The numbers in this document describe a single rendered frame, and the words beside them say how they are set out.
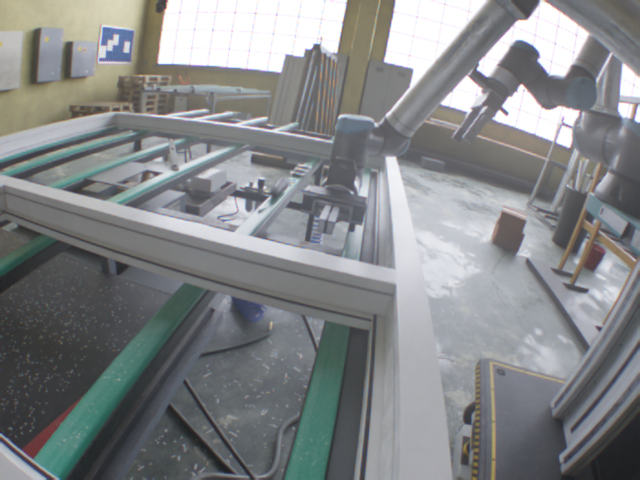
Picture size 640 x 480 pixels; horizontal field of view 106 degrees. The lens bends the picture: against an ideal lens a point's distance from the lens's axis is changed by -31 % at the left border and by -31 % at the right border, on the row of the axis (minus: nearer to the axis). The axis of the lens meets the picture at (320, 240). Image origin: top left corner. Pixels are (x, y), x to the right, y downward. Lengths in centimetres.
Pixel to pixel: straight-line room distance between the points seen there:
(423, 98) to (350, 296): 55
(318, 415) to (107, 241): 44
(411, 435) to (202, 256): 37
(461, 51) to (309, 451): 79
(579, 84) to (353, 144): 60
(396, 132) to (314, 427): 73
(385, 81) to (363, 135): 680
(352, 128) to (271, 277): 45
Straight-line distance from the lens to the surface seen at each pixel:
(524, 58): 102
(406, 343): 37
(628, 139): 116
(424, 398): 33
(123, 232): 59
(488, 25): 83
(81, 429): 37
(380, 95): 761
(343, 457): 36
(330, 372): 41
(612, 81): 128
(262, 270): 49
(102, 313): 94
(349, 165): 73
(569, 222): 486
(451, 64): 84
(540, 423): 138
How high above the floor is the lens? 116
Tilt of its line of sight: 25 degrees down
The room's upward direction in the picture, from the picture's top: 11 degrees clockwise
